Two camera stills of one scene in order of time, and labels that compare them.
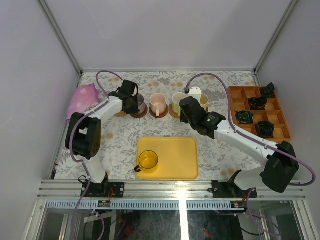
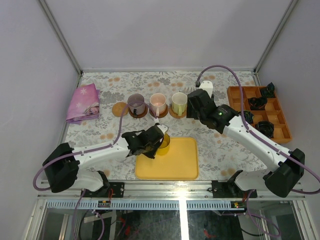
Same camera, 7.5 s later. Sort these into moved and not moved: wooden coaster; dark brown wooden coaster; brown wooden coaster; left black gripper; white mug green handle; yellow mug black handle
Moved: yellow mug black handle; left black gripper
Not moved: wooden coaster; white mug green handle; dark brown wooden coaster; brown wooden coaster
